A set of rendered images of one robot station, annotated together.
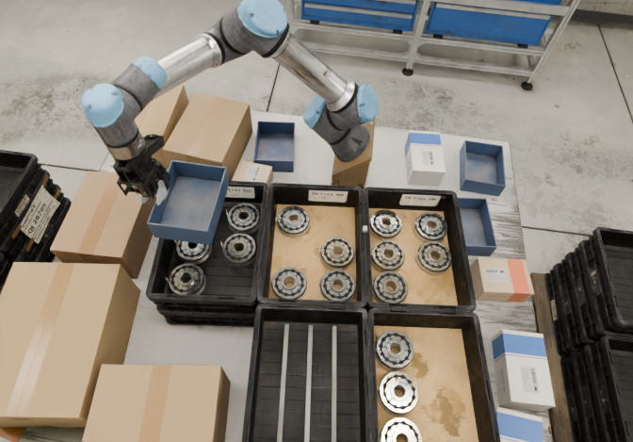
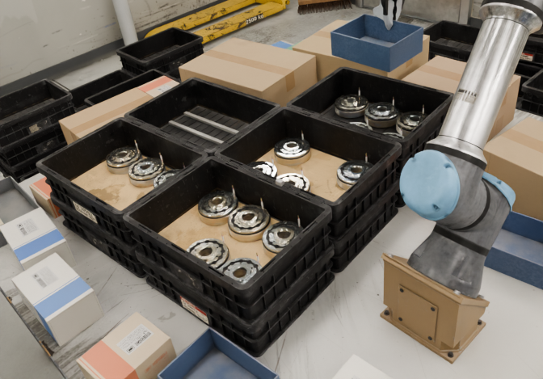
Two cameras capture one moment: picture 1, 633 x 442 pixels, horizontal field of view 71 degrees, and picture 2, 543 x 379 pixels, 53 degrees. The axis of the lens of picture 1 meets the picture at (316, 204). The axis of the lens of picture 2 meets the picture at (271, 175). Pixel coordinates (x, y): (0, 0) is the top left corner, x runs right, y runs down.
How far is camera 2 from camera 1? 170 cm
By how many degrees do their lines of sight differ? 80
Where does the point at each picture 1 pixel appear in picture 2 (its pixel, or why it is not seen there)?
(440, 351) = not seen: hidden behind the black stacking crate
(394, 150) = not seen: outside the picture
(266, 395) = (228, 121)
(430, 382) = (129, 198)
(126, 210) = (452, 87)
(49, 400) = (313, 40)
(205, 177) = (402, 57)
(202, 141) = (525, 143)
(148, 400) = (274, 65)
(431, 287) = (185, 243)
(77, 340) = not seen: hidden behind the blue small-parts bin
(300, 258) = (312, 171)
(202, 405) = (246, 81)
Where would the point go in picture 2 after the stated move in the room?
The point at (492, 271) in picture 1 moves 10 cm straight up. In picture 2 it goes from (141, 338) to (129, 307)
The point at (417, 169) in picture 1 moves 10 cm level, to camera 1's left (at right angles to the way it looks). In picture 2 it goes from (351, 361) to (380, 328)
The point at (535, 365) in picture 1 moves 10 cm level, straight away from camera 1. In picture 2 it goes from (43, 291) to (18, 325)
